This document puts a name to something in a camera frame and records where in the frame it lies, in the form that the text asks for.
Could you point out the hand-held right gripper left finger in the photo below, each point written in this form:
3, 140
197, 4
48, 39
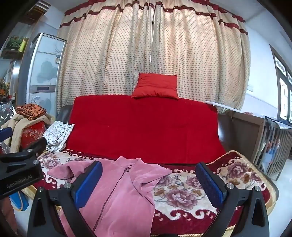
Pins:
87, 182

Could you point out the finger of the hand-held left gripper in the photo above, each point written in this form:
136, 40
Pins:
5, 134
34, 147

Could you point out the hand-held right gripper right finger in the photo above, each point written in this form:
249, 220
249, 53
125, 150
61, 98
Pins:
209, 182

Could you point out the red cardboard box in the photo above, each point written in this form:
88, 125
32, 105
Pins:
33, 134

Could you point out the silver foil sheet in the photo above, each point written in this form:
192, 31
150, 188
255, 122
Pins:
8, 114

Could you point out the blue bag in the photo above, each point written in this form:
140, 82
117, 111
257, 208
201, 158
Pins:
20, 201

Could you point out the white patterned cloth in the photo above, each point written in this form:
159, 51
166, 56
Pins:
58, 134

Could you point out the floral plush blanket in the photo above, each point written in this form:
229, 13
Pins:
182, 191

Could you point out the orange patterned cloth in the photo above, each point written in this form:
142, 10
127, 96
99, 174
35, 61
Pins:
30, 110

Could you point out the orange flower bouquet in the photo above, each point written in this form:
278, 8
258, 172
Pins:
4, 88

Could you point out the wooden baby crib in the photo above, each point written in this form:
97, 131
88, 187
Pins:
248, 134

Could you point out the silver refrigerator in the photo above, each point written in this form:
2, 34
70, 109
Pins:
43, 75

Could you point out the white flat board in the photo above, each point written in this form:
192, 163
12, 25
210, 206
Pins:
223, 106

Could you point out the red plush blanket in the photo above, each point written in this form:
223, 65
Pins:
146, 127

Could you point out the green bottle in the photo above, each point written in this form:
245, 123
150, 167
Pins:
23, 44

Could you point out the potted green plant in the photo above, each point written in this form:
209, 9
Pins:
13, 42

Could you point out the red pillow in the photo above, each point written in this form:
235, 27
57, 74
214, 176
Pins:
155, 86

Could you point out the dark framed window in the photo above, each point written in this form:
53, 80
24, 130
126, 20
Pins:
282, 91

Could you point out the beige dotted curtain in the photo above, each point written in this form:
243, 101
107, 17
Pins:
136, 45

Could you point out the wall socket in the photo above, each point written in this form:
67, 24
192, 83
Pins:
250, 87

